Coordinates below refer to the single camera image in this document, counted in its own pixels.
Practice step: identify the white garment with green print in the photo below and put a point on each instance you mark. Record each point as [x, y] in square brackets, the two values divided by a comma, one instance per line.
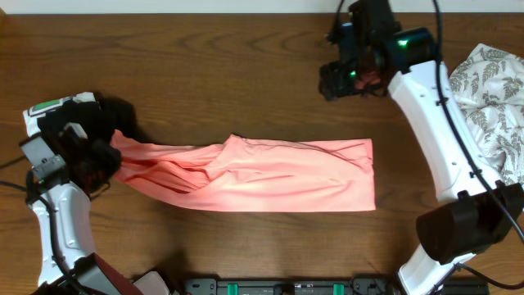
[32, 114]

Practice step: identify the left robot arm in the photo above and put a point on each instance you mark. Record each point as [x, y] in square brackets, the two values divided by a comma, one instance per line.
[70, 264]

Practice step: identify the black folded garment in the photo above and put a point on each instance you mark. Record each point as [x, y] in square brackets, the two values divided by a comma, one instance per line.
[99, 119]

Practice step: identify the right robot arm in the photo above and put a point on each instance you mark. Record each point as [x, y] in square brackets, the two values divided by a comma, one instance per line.
[476, 208]

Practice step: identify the pink t-shirt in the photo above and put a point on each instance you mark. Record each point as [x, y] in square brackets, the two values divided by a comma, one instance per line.
[253, 175]

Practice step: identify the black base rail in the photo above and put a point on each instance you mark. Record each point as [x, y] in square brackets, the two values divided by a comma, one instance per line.
[307, 287]

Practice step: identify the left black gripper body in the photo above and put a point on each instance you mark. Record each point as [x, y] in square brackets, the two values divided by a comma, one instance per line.
[95, 165]

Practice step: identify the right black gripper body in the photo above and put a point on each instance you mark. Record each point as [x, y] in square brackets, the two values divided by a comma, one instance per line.
[351, 79]

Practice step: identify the white fern print cloth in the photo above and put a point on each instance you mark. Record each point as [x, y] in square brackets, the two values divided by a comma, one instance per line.
[488, 87]

